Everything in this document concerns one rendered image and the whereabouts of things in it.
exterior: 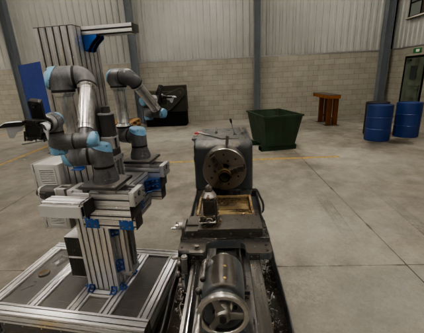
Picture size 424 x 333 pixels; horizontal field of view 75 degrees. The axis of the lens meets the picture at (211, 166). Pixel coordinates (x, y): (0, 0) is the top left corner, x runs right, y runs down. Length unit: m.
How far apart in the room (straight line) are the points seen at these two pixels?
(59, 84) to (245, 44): 10.66
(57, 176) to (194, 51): 10.34
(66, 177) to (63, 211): 0.38
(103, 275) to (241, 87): 10.32
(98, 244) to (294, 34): 11.13
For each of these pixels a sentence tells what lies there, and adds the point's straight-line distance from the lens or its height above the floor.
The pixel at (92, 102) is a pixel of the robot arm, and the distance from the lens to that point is 1.54.
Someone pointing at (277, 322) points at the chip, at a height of 0.54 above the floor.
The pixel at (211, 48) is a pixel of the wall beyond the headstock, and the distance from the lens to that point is 11.92.
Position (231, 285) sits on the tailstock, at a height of 1.13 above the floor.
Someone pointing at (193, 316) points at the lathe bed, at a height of 0.84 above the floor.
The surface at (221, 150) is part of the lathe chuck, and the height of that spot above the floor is 1.22.
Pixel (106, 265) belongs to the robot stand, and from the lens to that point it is 2.27.
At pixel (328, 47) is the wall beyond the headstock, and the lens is 12.63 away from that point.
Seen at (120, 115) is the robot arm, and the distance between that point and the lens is 2.19.
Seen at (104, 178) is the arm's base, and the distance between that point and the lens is 1.69.
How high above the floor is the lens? 1.72
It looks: 18 degrees down
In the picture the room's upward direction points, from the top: 3 degrees counter-clockwise
